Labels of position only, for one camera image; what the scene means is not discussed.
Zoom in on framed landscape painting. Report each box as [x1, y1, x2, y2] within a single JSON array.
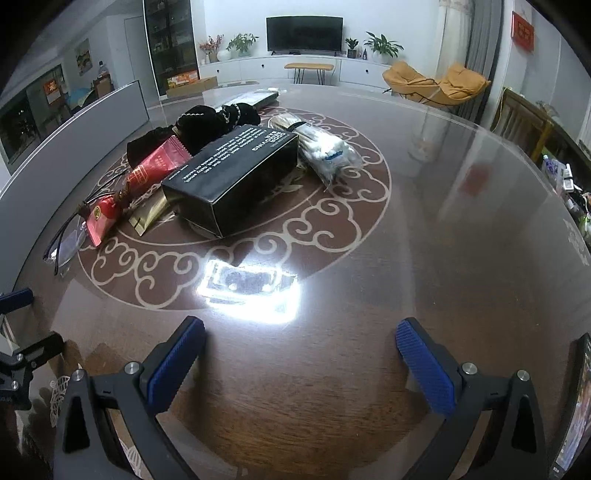
[[74, 38, 92, 75]]

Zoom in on dark glass window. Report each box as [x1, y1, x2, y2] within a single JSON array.
[[0, 65, 65, 164]]

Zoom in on black beaded velvet pouch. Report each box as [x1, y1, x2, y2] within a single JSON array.
[[215, 102, 262, 132], [173, 105, 227, 153]]

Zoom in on black glass display cabinet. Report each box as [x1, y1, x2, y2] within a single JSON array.
[[143, 0, 200, 97]]

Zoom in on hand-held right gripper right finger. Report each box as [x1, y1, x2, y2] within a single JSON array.
[[396, 318, 561, 480]]

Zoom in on wooden bench with hairpin legs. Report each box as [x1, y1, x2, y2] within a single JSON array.
[[284, 63, 334, 85]]

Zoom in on brown tassel charm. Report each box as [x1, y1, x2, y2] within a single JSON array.
[[76, 182, 134, 217]]

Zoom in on bagged black phone case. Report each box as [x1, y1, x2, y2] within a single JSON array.
[[202, 89, 280, 112]]

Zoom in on white sheer curtain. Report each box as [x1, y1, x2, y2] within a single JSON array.
[[438, 0, 476, 70]]

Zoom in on grey partition board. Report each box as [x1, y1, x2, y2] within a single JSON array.
[[0, 80, 149, 204]]

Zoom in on white door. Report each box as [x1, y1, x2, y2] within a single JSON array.
[[124, 16, 151, 88]]

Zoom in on small red gold-emblem packet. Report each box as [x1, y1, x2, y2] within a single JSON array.
[[83, 194, 124, 247]]

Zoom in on grey curtain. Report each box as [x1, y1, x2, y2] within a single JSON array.
[[462, 0, 515, 123]]

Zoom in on red zigzag-edged packet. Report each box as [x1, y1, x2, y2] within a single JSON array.
[[124, 135, 192, 197]]

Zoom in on leafy green potted plant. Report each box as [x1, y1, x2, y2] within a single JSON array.
[[226, 32, 260, 58]]

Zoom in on white television console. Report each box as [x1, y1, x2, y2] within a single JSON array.
[[198, 54, 398, 88]]

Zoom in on red flowers in vase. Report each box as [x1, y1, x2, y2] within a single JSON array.
[[199, 34, 225, 64]]

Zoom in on blue cloth covered table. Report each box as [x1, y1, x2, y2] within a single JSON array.
[[69, 89, 98, 109]]

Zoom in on black flat-screen television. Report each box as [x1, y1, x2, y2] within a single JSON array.
[[266, 16, 345, 51]]

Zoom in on black screen device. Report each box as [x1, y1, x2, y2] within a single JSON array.
[[547, 332, 591, 480]]

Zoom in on black cardboard box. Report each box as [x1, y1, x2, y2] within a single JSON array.
[[161, 124, 300, 239]]

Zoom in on cluttered wooden sideboard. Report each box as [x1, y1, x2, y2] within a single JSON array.
[[531, 104, 591, 259]]

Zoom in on wooden dining chair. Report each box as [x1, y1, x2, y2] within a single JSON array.
[[492, 88, 555, 155]]

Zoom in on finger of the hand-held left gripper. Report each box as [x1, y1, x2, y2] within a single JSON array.
[[0, 288, 34, 315], [0, 331, 65, 411]]

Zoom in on thin-framed eyeglasses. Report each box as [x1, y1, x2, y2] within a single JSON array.
[[44, 173, 134, 278]]

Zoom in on red wall hanging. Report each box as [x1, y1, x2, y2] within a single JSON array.
[[512, 11, 536, 52]]

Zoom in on gold foil packet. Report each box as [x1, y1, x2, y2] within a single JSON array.
[[128, 189, 174, 237]]

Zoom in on large green potted plant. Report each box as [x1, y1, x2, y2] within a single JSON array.
[[364, 31, 404, 64]]

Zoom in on orange lounge chair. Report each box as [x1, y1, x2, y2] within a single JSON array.
[[436, 64, 491, 108], [382, 61, 439, 100]]

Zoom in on bag of cotton swabs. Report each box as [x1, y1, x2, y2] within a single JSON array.
[[295, 121, 365, 190]]

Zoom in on flat cardboard box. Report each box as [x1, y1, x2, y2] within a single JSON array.
[[165, 76, 219, 99]]

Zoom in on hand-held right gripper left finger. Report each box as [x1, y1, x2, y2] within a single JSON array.
[[52, 316, 206, 480]]

